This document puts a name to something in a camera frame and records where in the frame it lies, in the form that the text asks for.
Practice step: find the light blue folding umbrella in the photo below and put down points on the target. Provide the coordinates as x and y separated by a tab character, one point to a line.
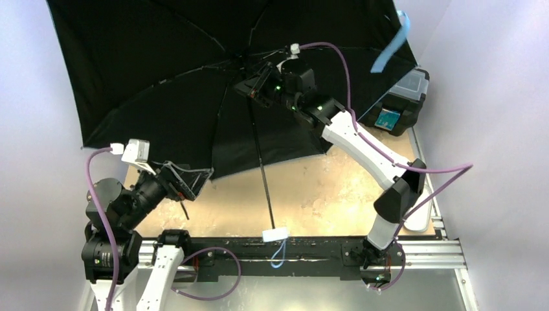
164	71

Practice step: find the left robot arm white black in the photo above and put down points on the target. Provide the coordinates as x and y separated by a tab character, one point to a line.
111	251

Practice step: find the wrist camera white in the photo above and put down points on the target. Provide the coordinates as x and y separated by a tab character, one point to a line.
136	154
293	51

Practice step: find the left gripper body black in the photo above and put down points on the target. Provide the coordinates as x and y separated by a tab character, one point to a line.
172	181

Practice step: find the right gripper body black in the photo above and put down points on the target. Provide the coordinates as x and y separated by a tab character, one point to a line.
265	85

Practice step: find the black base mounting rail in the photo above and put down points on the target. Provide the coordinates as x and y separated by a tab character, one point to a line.
343	257

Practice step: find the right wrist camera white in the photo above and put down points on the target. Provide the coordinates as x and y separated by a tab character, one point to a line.
293	51

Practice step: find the aluminium frame rail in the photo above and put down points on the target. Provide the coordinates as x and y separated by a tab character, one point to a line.
318	195

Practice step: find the black toolbox with clear lids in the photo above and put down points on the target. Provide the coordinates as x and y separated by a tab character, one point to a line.
400	107

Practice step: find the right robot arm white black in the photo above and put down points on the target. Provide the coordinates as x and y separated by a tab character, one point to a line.
292	86

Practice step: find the white glasses case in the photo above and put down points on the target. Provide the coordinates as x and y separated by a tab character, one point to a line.
419	220

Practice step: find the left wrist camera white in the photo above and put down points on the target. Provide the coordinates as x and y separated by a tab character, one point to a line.
136	154

